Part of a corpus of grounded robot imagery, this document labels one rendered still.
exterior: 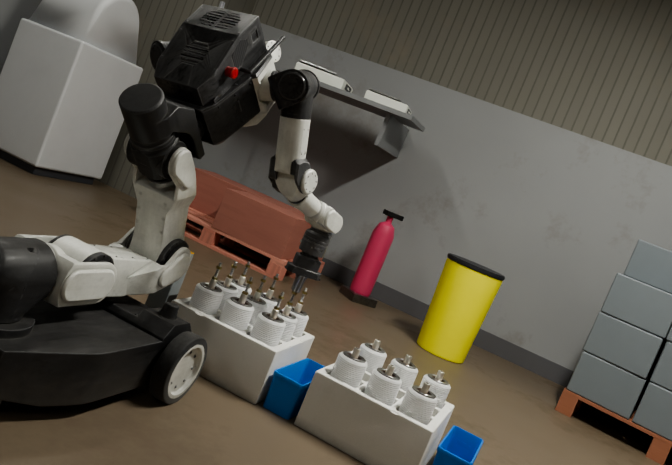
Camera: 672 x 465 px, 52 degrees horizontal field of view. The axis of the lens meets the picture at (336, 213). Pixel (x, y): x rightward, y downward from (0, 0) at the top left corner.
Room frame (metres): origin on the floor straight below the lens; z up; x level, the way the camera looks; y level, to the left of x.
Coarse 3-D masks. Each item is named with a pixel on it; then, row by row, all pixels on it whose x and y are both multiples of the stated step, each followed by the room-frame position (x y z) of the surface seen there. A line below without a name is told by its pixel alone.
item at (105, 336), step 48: (0, 240) 1.45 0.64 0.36; (0, 288) 1.42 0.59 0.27; (48, 288) 1.54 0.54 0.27; (0, 336) 1.42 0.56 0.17; (48, 336) 1.54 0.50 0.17; (96, 336) 1.65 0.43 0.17; (144, 336) 1.79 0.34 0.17; (0, 384) 1.39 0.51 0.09; (48, 384) 1.47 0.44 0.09; (96, 384) 1.58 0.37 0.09; (144, 384) 1.80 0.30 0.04
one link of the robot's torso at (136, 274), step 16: (64, 240) 1.71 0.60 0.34; (80, 240) 1.74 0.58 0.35; (80, 256) 1.67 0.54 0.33; (96, 256) 1.68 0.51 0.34; (112, 256) 1.79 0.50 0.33; (128, 256) 1.88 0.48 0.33; (176, 256) 1.99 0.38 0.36; (128, 272) 1.86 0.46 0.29; (144, 272) 1.90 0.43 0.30; (160, 272) 1.94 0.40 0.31; (176, 272) 2.01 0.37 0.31; (112, 288) 1.82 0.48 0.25; (128, 288) 1.89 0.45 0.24; (144, 288) 1.92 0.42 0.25; (160, 288) 1.97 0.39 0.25
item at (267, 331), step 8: (256, 320) 2.16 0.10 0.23; (264, 320) 2.14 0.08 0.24; (256, 328) 2.14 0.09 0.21; (264, 328) 2.13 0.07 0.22; (272, 328) 2.13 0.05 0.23; (280, 328) 2.15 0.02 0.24; (256, 336) 2.14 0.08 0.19; (264, 336) 2.13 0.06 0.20; (272, 336) 2.14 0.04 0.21; (280, 336) 2.16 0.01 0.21; (272, 344) 2.14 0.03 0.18
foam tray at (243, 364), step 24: (192, 312) 2.17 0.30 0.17; (216, 336) 2.14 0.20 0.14; (240, 336) 2.12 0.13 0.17; (312, 336) 2.44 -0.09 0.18; (216, 360) 2.13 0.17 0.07; (240, 360) 2.11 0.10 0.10; (264, 360) 2.09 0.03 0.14; (288, 360) 2.25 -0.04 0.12; (240, 384) 2.10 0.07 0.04; (264, 384) 2.09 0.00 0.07
